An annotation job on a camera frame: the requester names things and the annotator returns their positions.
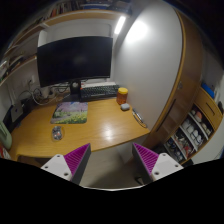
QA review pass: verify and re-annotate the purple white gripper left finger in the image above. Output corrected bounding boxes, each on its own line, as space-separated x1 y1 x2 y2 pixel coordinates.
42 144 91 185

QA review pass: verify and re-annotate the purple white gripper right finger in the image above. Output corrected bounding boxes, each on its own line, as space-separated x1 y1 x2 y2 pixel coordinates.
132 143 182 185

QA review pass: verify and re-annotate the floral picture mouse pad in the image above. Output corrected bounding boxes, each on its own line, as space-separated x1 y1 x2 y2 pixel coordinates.
51 102 88 124

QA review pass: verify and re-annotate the black computer monitor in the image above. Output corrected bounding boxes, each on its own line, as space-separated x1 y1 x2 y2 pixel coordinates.
36 35 114 95

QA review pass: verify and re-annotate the wooden open shelf cabinet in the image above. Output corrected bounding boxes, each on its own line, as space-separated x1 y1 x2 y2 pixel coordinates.
164 88 223 164

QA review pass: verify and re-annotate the small grey earbuds case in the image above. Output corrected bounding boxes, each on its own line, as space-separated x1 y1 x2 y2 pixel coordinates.
120 103 130 111

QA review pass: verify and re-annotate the pale green appliance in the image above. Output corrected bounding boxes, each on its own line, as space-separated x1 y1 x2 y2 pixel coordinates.
0 121 12 149

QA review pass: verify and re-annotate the dark mechanical keyboard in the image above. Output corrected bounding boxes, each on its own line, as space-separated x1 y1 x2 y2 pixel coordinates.
80 85 119 100

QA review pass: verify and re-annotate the orange jar with yellow lid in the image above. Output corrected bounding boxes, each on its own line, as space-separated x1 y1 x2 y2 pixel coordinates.
116 87 128 105

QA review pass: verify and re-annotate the wooden wall shelf with books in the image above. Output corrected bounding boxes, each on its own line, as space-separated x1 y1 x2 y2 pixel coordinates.
0 0 131 86

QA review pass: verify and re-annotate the wall light strip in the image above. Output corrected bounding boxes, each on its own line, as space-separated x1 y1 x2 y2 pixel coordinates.
114 16 126 35

